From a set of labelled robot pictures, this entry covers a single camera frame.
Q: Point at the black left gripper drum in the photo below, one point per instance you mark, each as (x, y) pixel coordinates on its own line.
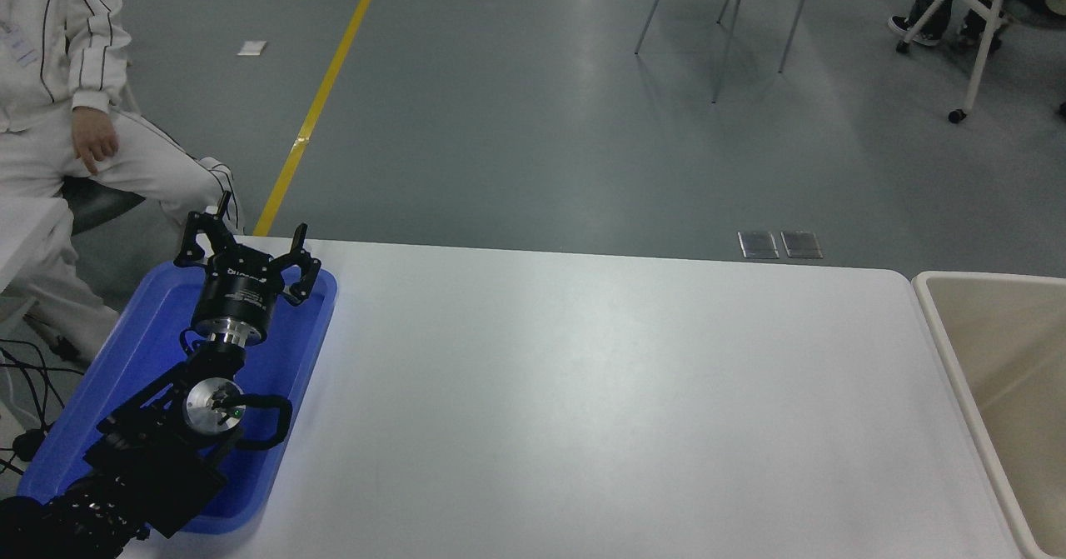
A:
(237, 292)

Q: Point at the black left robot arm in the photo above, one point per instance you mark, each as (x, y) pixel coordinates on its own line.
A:
(150, 459)

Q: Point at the person's hand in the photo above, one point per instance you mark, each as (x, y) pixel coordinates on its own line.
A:
(96, 138)

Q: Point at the blue plastic tray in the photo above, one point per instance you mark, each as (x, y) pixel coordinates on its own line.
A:
(283, 351)

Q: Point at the grey stool seat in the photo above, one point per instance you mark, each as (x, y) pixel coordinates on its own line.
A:
(104, 205)

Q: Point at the yellow floor tape line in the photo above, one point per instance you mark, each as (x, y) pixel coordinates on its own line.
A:
(321, 97)

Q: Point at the seated person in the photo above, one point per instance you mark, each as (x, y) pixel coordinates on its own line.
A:
(50, 26)

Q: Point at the metal floor socket cover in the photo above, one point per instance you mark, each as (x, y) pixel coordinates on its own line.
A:
(758, 245)
(801, 245)

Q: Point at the large pale bin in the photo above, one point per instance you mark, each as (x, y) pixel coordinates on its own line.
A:
(999, 342)

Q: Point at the white wheeled frame chair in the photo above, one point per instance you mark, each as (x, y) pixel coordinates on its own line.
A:
(991, 17)

